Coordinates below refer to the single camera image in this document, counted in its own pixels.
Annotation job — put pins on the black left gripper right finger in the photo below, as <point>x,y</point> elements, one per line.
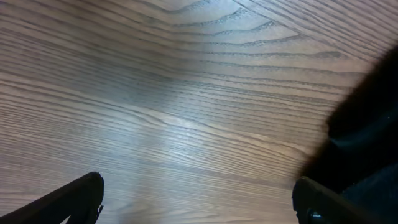
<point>340,200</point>

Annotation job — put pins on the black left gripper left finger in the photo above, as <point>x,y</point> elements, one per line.
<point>79,202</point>

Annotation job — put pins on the black skirt with pearl buttons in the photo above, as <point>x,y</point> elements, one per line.
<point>358,160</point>

